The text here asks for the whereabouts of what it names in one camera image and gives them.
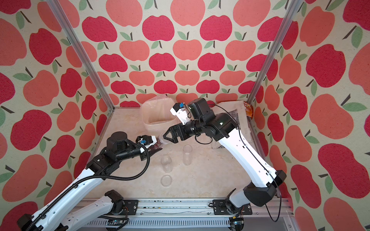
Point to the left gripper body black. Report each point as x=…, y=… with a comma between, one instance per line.
x=144, y=155

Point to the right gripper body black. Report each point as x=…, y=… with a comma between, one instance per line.
x=185, y=131

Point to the tall clear jar of rosebuds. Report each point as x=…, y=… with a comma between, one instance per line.
x=187, y=155

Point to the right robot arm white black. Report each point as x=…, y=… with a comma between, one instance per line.
x=198, y=118

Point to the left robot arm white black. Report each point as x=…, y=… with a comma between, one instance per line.
x=57, y=215

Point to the pink plastic bin liner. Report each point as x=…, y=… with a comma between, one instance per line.
x=157, y=112

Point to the orange snack packet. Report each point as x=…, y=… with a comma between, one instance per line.
x=248, y=109

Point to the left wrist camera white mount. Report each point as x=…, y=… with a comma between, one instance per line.
x=146, y=140

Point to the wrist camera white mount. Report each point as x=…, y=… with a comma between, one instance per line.
x=146, y=140
x=179, y=110

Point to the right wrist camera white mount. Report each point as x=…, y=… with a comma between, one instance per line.
x=179, y=110

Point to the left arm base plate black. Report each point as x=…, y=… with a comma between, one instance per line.
x=126, y=207

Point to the aluminium front rail frame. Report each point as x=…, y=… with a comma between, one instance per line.
x=193, y=213

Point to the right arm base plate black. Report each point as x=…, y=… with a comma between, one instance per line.
x=222, y=207

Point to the right aluminium corner post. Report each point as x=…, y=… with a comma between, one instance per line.
x=275, y=46

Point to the aluminium corner post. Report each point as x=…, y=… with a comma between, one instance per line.
x=275, y=46
x=80, y=51

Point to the left aluminium corner post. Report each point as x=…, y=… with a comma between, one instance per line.
x=80, y=51

